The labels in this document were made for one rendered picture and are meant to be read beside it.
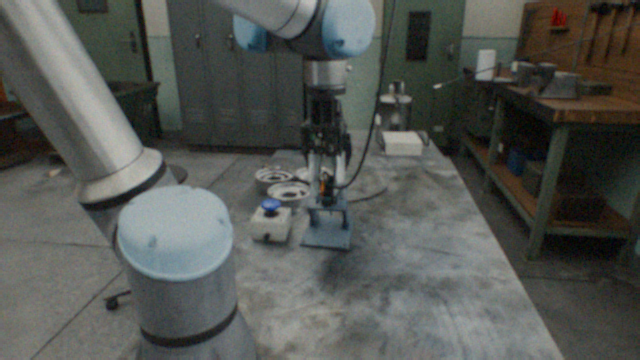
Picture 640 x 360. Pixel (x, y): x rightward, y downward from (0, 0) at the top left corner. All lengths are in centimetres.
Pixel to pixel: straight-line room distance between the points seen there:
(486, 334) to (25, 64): 66
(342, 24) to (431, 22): 334
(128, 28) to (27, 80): 434
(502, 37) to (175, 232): 404
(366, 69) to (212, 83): 153
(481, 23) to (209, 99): 270
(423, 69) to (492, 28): 82
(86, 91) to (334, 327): 45
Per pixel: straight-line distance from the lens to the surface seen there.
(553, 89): 242
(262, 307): 65
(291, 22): 47
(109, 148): 52
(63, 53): 51
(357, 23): 49
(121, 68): 494
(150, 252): 43
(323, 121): 68
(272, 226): 80
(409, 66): 379
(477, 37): 423
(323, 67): 66
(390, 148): 168
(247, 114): 388
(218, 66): 390
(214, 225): 43
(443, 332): 63
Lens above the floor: 122
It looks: 22 degrees down
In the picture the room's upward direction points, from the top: straight up
